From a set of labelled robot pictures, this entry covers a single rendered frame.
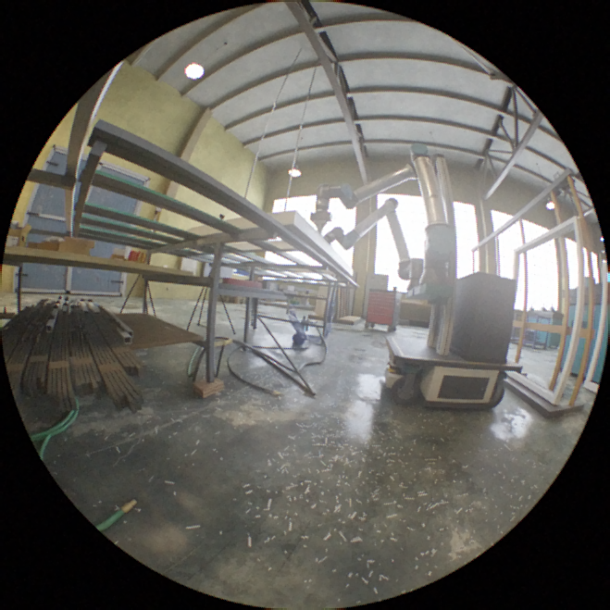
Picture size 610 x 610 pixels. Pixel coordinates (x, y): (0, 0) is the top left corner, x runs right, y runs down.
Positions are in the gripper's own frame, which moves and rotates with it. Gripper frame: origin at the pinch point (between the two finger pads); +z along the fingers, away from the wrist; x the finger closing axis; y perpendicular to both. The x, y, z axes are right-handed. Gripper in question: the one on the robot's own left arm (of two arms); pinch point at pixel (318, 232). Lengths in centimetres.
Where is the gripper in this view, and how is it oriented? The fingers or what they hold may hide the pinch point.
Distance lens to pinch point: 120.6
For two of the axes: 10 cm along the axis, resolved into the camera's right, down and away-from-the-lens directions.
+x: 9.1, 1.2, -3.9
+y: -3.9, -0.1, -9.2
